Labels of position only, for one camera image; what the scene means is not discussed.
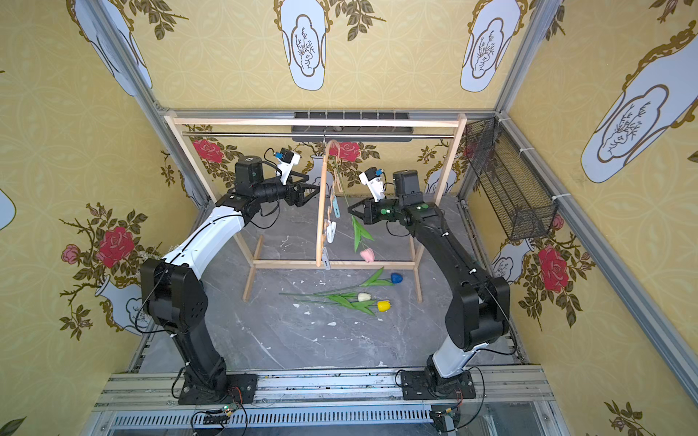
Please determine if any wooden clothes rack frame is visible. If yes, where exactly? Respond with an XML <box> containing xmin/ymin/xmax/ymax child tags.
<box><xmin>164</xmin><ymin>110</ymin><xmax>468</xmax><ymax>303</ymax></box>

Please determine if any electronics board with wires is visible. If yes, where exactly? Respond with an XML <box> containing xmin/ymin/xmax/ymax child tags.
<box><xmin>189</xmin><ymin>403</ymin><xmax>250</xmax><ymax>436</ymax></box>

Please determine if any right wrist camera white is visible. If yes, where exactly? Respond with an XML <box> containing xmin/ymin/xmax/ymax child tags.
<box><xmin>359</xmin><ymin>167</ymin><xmax>385</xmax><ymax>203</ymax></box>

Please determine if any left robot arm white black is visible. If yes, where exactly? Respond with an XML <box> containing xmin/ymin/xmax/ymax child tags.
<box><xmin>140</xmin><ymin>156</ymin><xmax>320</xmax><ymax>405</ymax></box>

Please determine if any white artificial tulip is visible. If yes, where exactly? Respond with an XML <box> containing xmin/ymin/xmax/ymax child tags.
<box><xmin>281</xmin><ymin>292</ymin><xmax>374</xmax><ymax>305</ymax></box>

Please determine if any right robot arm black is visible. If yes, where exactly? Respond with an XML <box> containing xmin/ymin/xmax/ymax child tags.
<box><xmin>348</xmin><ymin>167</ymin><xmax>510</xmax><ymax>401</ymax></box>

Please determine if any pink artificial tulip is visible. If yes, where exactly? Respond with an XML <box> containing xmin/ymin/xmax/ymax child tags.
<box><xmin>334</xmin><ymin>168</ymin><xmax>376</xmax><ymax>263</ymax></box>

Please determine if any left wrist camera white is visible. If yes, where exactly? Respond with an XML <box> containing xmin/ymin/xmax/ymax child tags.
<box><xmin>274</xmin><ymin>148</ymin><xmax>301</xmax><ymax>185</ymax></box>

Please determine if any curved wooden clip hanger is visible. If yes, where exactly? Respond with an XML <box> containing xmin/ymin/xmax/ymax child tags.
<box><xmin>316</xmin><ymin>132</ymin><xmax>336</xmax><ymax>269</ymax></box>

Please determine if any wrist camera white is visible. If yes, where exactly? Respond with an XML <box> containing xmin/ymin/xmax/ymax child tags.
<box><xmin>274</xmin><ymin>148</ymin><xmax>301</xmax><ymax>185</ymax></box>
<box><xmin>359</xmin><ymin>167</ymin><xmax>385</xmax><ymax>203</ymax></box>

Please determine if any blue artificial tulip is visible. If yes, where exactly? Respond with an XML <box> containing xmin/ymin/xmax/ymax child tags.
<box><xmin>316</xmin><ymin>268</ymin><xmax>404</xmax><ymax>296</ymax></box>

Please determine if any yellow artificial tulip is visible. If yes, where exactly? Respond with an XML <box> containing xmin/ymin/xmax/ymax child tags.
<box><xmin>299</xmin><ymin>300</ymin><xmax>392</xmax><ymax>316</ymax></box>

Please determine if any metal rack rod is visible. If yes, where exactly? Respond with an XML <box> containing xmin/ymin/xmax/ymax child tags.
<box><xmin>182</xmin><ymin>132</ymin><xmax>454</xmax><ymax>141</ymax></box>

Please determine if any black wire mesh basket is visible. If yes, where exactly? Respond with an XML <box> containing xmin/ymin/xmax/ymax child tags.
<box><xmin>466</xmin><ymin>118</ymin><xmax>558</xmax><ymax>241</ymax></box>

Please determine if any metal base rail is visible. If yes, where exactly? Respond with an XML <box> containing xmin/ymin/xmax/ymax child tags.
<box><xmin>83</xmin><ymin>365</ymin><xmax>554</xmax><ymax>435</ymax></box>

